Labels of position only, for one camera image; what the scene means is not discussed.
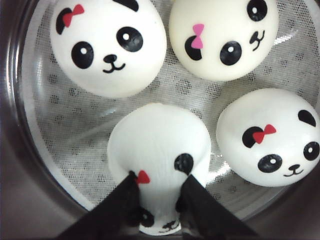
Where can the stainless steel steamer pot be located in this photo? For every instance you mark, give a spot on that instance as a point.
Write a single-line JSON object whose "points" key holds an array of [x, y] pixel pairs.
{"points": [[33, 205]]}

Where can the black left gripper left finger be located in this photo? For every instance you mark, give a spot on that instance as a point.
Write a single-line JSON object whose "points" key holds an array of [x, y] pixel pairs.
{"points": [[117, 217]]}

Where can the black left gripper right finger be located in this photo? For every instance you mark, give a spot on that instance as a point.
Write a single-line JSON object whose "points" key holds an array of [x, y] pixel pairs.
{"points": [[203, 218]]}

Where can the white mesh steamer liner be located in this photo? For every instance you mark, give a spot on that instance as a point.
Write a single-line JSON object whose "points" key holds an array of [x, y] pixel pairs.
{"points": [[70, 127]]}

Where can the panda bun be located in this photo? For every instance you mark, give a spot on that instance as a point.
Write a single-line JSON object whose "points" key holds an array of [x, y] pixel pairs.
{"points": [[162, 145], [270, 137], [111, 48], [222, 40]]}

